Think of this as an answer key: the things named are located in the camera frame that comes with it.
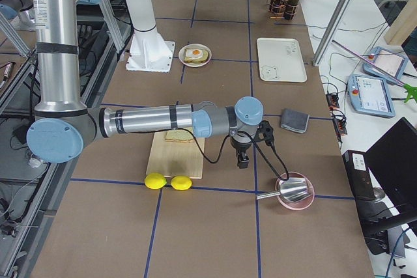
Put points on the cream bear serving tray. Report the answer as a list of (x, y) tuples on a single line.
[(280, 60)]

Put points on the far blue teach pendant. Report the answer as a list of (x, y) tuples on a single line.
[(390, 62)]

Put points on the brown bread slice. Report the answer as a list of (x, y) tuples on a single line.
[(179, 136)]

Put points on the aluminium frame post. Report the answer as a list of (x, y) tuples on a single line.
[(331, 29)]

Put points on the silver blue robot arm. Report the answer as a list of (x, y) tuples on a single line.
[(64, 125)]

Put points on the near blue teach pendant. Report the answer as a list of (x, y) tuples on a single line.
[(370, 95)]

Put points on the wooden cutting board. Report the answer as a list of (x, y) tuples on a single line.
[(171, 158)]

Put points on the fried egg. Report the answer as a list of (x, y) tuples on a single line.
[(193, 54)]

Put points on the bread slice on plate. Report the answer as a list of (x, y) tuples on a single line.
[(202, 60)]

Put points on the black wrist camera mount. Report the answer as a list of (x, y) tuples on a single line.
[(265, 133)]

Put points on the left yellow lemon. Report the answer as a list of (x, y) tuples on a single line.
[(155, 181)]

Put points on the white round plate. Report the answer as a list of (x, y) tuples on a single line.
[(181, 54)]

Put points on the right yellow lemon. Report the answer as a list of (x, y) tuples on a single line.
[(181, 183)]

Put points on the folded grey cloth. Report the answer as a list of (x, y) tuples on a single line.
[(294, 121)]

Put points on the yellow lemon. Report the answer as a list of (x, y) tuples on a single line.
[(155, 181), (181, 183)]

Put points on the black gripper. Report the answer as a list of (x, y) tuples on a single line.
[(240, 146)]

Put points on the pink bowl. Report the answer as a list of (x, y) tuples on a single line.
[(302, 204)]

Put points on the metal scoop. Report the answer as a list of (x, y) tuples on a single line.
[(292, 190)]

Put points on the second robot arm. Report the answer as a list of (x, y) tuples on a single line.
[(20, 11)]

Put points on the black laptop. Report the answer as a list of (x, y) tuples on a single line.
[(392, 161)]

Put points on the copper wire bottle rack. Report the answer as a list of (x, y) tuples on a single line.
[(282, 9)]

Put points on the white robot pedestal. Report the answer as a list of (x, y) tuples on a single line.
[(149, 52)]

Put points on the blue teach pendant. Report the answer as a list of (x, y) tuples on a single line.
[(390, 62), (370, 95)]

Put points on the black computer box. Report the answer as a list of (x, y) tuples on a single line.
[(358, 175)]

